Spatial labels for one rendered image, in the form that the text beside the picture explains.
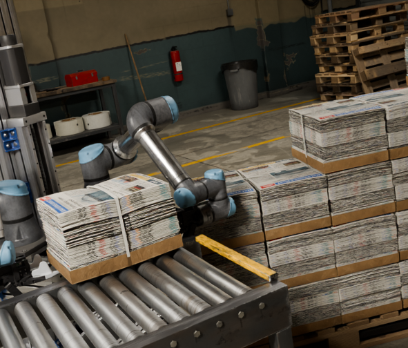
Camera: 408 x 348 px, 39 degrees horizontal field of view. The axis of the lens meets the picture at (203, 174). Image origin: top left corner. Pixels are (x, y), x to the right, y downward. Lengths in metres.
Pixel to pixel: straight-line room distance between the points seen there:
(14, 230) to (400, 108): 1.58
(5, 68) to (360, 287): 1.73
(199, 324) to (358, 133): 1.24
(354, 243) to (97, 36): 6.98
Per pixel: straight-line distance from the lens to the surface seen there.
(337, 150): 2.39
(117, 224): 1.80
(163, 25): 9.42
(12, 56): 2.39
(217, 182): 2.14
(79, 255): 1.79
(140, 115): 2.22
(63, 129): 8.22
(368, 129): 2.44
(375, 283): 2.66
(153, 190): 1.82
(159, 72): 9.35
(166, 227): 1.88
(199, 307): 1.54
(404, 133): 2.51
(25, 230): 2.24
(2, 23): 2.50
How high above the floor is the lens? 1.51
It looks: 15 degrees down
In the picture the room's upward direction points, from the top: 9 degrees counter-clockwise
